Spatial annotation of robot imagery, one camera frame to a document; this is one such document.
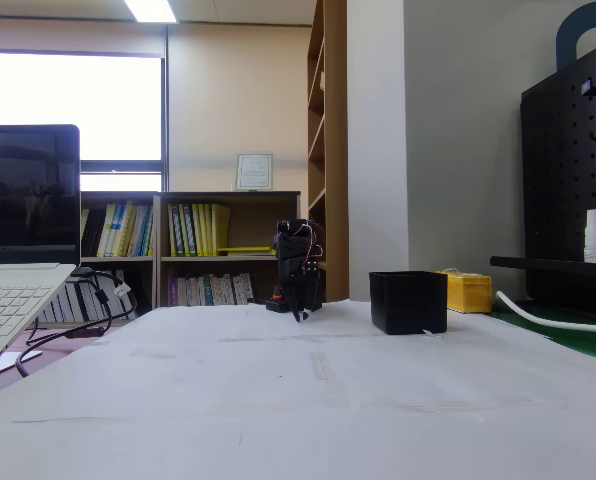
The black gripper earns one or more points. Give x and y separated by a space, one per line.
296 281

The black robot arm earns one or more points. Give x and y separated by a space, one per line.
293 245

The black square container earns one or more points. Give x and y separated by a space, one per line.
408 302

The yellow cardboard box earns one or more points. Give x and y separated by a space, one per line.
470 295

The orange table clamp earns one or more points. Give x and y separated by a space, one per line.
277 298

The wide low wooden bookshelf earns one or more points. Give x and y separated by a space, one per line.
248 225

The white paper sheet cover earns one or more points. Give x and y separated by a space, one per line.
298 400

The framed certificate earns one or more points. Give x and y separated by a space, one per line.
254 172

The tall wooden bookshelf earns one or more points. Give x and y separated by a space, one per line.
335 150

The narrow low wooden bookshelf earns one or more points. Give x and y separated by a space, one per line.
118 260

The black pegboard shelf bar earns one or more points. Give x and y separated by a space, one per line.
543 264

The green desk mat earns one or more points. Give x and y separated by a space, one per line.
553 335

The black pegboard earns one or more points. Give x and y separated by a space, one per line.
568 190

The silver laptop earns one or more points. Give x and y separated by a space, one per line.
23 200

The white dropper bottle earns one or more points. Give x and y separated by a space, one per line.
595 240

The window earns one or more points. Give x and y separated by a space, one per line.
73 105

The white card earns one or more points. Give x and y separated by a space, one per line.
8 362

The ceiling light panel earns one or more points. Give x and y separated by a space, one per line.
150 10

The dark blue arch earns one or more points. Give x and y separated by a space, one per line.
568 35

